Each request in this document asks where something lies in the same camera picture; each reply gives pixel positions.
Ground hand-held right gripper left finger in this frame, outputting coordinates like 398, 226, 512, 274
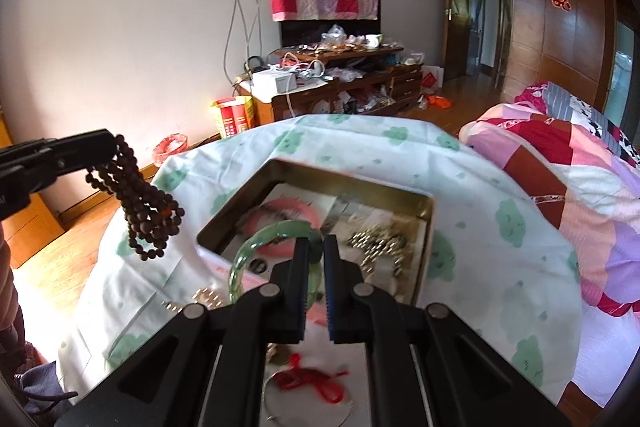
55, 237, 311, 427

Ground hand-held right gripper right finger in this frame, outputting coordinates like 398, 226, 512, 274
324, 236, 571, 427

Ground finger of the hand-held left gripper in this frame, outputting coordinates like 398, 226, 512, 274
0, 129, 121, 195

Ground green jade bangle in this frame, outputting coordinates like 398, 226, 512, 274
228, 221, 327, 309

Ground silver bead necklace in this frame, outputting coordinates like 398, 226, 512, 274
349, 228, 410, 279

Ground pink bangle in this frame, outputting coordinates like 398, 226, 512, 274
249, 199, 322, 254

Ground brown wooden bead bracelet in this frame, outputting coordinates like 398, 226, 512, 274
84, 134, 187, 259

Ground pink metal tin box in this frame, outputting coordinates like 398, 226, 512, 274
196, 158, 437, 313

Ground person's left forearm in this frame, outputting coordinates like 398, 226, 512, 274
0, 222, 27, 374

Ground small gold ornament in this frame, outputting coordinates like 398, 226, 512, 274
267, 342, 302, 366

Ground waste bin with red bag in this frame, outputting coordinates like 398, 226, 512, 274
153, 133, 190, 168

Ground printed paper booklet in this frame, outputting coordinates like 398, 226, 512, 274
220, 191, 431, 304

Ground white cloth with green clouds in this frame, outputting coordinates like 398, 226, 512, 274
57, 113, 584, 409

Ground red and yellow bag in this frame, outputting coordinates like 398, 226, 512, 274
210, 96, 256, 139

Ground person's dark blue clothing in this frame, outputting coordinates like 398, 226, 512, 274
10, 352, 81, 414

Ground white box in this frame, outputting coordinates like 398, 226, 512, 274
251, 69, 297, 104

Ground orange plastic bag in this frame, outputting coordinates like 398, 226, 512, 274
419, 93, 454, 110

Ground brown wooden television cabinet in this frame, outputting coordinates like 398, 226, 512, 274
235, 46, 426, 128

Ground red and white paper bag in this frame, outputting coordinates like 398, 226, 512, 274
421, 65, 445, 90

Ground pink bed sheet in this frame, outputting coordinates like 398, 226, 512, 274
570, 297, 640, 408

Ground black television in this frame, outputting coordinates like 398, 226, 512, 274
279, 19, 382, 51

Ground patchwork quilt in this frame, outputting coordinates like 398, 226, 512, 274
459, 81, 640, 319

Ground brown wooden door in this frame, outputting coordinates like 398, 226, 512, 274
442, 0, 474, 84

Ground brown wooden wardrobe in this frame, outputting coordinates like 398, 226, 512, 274
434, 0, 640, 134

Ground thin silver bangle red string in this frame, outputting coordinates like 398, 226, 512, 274
264, 351, 357, 424

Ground small bead chain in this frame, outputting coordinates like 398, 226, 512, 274
162, 288, 224, 312

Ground hanging power cables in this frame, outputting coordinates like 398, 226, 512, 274
225, 0, 264, 84

